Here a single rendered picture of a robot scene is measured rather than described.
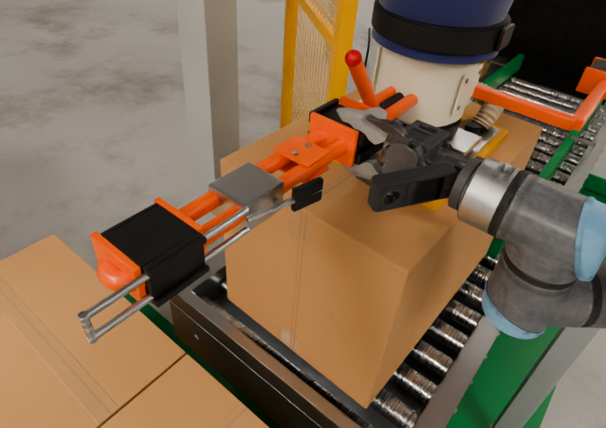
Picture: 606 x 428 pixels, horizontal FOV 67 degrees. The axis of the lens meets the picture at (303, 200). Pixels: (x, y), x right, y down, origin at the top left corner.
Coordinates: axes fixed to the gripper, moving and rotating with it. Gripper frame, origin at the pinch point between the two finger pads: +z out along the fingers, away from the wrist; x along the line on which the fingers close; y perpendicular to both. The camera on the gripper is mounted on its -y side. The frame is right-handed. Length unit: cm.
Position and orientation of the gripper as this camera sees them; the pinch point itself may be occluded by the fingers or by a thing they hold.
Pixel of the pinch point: (337, 136)
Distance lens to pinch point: 68.9
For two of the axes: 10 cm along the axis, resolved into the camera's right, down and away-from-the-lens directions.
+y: 6.3, -4.5, 6.4
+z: -7.8, -4.3, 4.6
